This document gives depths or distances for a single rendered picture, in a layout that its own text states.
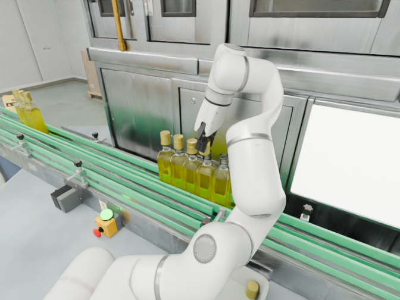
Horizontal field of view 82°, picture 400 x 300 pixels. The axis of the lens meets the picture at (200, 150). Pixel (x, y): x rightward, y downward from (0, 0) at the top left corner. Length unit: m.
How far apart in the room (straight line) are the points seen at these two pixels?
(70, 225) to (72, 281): 0.63
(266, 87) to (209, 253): 0.35
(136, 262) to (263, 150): 0.30
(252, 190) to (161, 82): 0.69
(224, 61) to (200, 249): 0.35
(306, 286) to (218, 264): 0.53
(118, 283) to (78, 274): 0.11
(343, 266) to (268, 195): 0.45
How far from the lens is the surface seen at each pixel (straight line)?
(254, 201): 0.38
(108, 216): 0.99
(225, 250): 0.36
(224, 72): 0.48
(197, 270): 0.37
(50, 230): 1.18
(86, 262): 0.56
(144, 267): 0.46
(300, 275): 0.84
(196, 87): 0.82
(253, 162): 0.39
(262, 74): 0.51
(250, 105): 0.76
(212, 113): 0.60
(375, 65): 0.72
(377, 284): 0.82
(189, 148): 0.75
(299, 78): 0.71
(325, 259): 0.78
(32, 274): 1.06
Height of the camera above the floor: 1.52
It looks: 30 degrees down
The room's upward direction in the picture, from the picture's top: straight up
